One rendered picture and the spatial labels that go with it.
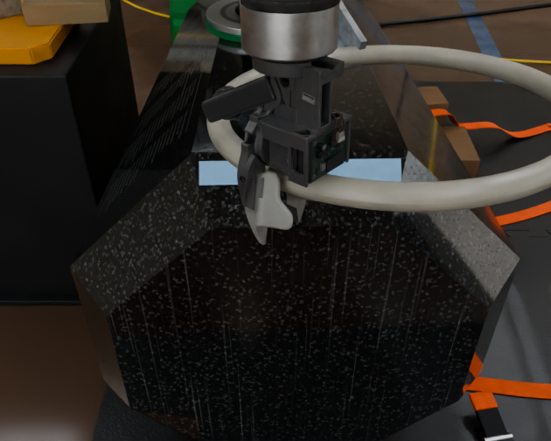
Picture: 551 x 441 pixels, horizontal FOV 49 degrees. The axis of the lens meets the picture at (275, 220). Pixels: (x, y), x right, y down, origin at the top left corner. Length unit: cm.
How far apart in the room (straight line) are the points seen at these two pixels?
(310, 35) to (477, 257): 66
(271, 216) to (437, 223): 46
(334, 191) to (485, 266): 57
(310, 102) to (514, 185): 22
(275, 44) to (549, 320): 155
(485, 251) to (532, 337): 80
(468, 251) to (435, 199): 49
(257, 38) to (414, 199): 21
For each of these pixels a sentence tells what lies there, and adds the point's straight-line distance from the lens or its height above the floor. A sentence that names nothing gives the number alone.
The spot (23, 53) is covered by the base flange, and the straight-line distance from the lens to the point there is 157.
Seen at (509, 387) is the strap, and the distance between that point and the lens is 175.
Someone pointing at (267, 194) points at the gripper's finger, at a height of 99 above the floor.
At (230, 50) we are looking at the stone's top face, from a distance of 130.
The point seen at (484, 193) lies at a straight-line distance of 63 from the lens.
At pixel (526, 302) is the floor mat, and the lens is 199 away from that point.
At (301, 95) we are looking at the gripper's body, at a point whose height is 110.
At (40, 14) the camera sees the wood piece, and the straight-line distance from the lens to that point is 167.
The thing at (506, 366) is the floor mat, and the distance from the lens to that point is 180.
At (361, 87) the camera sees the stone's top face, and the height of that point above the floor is 84.
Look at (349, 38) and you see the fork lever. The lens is 105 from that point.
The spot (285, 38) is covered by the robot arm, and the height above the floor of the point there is 116.
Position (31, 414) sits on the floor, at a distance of 174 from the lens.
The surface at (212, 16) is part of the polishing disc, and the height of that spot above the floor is 87.
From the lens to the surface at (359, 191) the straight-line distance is 61.
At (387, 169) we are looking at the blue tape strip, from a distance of 97.
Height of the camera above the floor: 136
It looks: 40 degrees down
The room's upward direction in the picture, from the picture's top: straight up
